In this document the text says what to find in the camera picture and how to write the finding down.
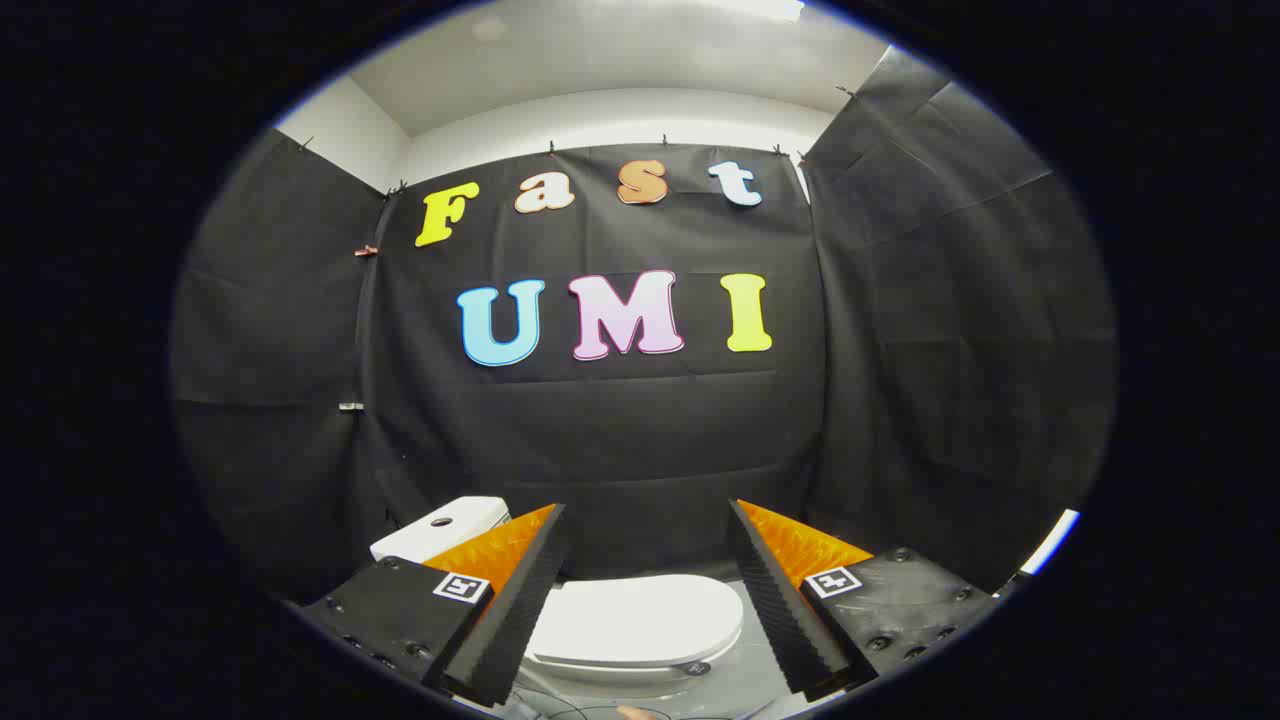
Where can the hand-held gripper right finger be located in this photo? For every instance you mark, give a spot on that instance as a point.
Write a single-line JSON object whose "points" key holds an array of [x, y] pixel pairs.
{"points": [[775, 600]]}

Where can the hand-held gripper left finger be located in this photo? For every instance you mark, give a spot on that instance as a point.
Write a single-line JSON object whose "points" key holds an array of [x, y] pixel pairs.
{"points": [[520, 610]]}

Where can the white toilet lid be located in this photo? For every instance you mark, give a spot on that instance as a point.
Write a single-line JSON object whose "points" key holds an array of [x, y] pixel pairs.
{"points": [[640, 615]]}

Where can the white ceramic toilet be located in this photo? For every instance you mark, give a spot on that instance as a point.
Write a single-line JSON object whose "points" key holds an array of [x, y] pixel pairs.
{"points": [[440, 525]]}

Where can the white toilet seat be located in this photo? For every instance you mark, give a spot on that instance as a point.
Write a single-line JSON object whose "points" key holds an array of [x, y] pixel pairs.
{"points": [[620, 673]]}

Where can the black backdrop cloth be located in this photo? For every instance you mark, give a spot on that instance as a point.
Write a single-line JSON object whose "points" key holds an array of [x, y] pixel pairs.
{"points": [[620, 440]]}

